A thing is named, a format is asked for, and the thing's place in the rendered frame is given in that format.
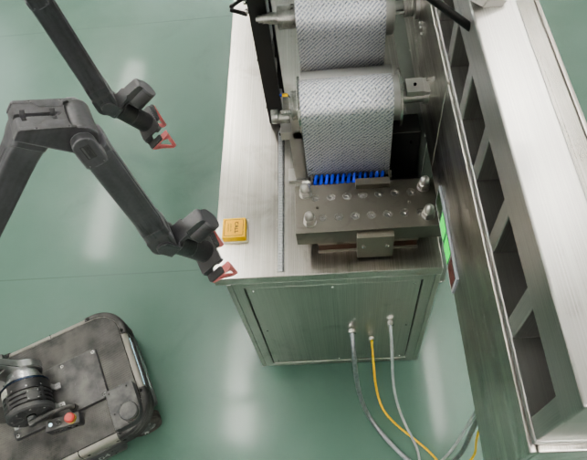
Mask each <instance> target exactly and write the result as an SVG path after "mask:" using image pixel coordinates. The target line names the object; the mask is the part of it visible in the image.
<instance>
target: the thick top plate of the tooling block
mask: <svg viewBox="0 0 587 460"><path fill-rule="evenodd" d="M419 180H420V178H417V179H403V180H390V187H379V188H364V189H356V186H355V183H335V184H321V185H311V186H310V189H311V192H312V196H311V197H310V198H309V199H306V200H305V199H301V198H300V197H299V189H300V186H295V213H296V238H297V242H298V245H307V244H324V243H339V242H355V241H357V233H358V232H373V231H389V230H394V239H404V238H419V237H436V236H441V231H440V225H439V220H438V215H437V210H436V204H435V200H436V193H435V184H434V179H433V177H432V178H429V181H430V189H429V190H428V191H427V192H421V191H419V190H418V189H417V184H418V182H419ZM427 204H432V205H433V206H434V208H435V218H434V219H433V220H431V221H426V220H424V219H423V217H422V216H421V213H422V212H423V210H424V208H425V206H426V205H427ZM307 211H311V212H312V213H313V214H314V216H315V217H316V220H317V223H316V225H315V226H313V227H311V228H308V227H306V226H305V225H304V224H303V218H304V215H305V213H306V212H307Z"/></svg>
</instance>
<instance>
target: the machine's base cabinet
mask: <svg viewBox="0 0 587 460"><path fill-rule="evenodd" d="M441 275H442V274H431V275H413V276H396V277H362V278H344V279H326V280H309V281H291V282H274V283H256V284H239V285H226V287H227V289H228V291H229V293H230V296H231V298H232V299H233V301H234V303H235V305H236V309H237V311H238V313H239V315H240V318H241V319H242V321H243V323H244V325H245V328H246V331H247V333H248V335H249V338H250V339H251V341H252V343H253V345H254V348H255V350H256V352H257V355H258V357H259V359H260V361H261V363H262V365H263V366H274V365H297V364H319V363H342V362H352V359H351V339H350V335H349V334H348V329H356V334H355V346H356V357H357V362H365V361H372V349H371V342H370V341H369V337H370V336H374V342H373V351H374V361H390V360H391V348H390V332H389V327H388V326H387V321H388V320H392V321H393V360H394V361H409V360H417V357H418V353H419V350H420V347H421V344H422V341H423V337H424V334H425V329H426V325H427V322H428V319H429V316H430V312H431V309H432V306H433V303H434V299H435V293H436V291H437V287H438V284H439V281H440V277H441Z"/></svg>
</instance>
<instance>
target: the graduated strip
mask: <svg viewBox="0 0 587 460"><path fill-rule="evenodd" d="M279 133H280V131H278V272H285V140H284V141H282V140H281V136H279Z"/></svg>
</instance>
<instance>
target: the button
mask: <svg viewBox="0 0 587 460"><path fill-rule="evenodd" d="M222 239H223V241H224V242H232V241H246V218H245V217H243V218H228V219H224V220H223V233H222Z"/></svg>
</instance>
